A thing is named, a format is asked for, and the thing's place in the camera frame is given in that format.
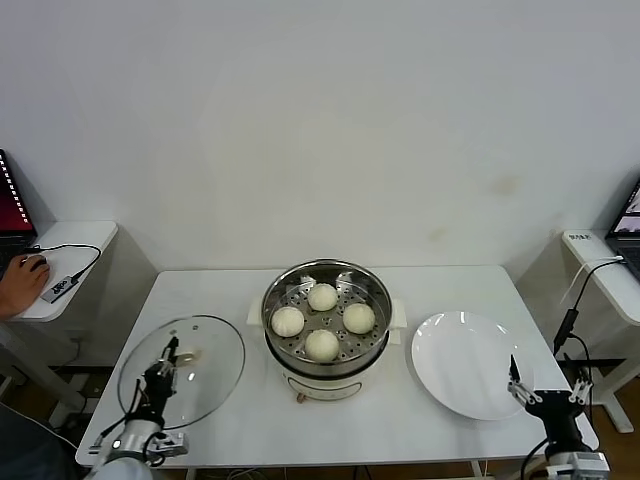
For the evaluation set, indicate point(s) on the person's bare hand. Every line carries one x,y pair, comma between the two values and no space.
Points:
25,287

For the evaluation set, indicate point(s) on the white round plate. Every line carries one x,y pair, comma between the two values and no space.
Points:
470,365

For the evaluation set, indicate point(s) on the laptop with red screen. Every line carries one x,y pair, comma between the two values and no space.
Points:
15,210

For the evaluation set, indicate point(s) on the white side table with label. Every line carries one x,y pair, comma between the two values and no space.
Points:
615,290

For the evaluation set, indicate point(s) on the perforated steel steamer basket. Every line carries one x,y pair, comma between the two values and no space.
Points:
280,290

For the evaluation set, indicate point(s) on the white printed label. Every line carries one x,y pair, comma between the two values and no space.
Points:
581,237

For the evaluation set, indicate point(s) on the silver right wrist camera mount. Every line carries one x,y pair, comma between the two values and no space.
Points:
585,465

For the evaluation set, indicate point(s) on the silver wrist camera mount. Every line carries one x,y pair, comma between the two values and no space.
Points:
585,465
135,435

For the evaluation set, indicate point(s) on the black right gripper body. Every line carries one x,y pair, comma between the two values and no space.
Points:
557,410

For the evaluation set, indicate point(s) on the person's dark grey garment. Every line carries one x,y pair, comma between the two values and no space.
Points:
30,450

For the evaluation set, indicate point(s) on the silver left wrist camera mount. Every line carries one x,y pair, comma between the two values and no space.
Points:
135,435

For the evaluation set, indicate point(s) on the grey laptop with dark screen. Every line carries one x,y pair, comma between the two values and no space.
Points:
625,235

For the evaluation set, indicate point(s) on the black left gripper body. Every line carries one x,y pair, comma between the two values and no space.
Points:
160,385

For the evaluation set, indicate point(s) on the grey usb hub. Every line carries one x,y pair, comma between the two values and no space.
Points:
60,290

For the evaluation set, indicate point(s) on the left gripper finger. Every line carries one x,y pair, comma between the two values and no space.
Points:
164,362
174,357

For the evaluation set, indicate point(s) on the person's bare forearm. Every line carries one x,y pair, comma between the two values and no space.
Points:
3,310

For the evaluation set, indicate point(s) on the white steamed baozi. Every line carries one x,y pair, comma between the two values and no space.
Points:
358,317
321,345
289,321
322,297

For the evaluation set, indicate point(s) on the cream electric cooker pot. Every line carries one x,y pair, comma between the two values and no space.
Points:
320,387

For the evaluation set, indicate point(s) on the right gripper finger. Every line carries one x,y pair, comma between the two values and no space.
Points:
520,387
584,385

